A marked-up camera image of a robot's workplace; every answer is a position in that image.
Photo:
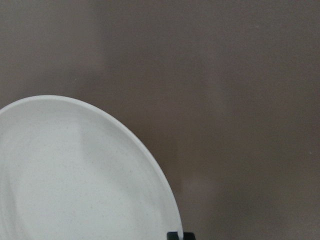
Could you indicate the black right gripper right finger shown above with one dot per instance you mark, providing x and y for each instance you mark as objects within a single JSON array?
[{"x": 189, "y": 236}]

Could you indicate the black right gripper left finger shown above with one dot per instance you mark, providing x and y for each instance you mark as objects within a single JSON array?
[{"x": 172, "y": 236}]

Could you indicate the cream round plate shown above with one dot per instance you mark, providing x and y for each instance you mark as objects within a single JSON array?
[{"x": 70, "y": 171}]

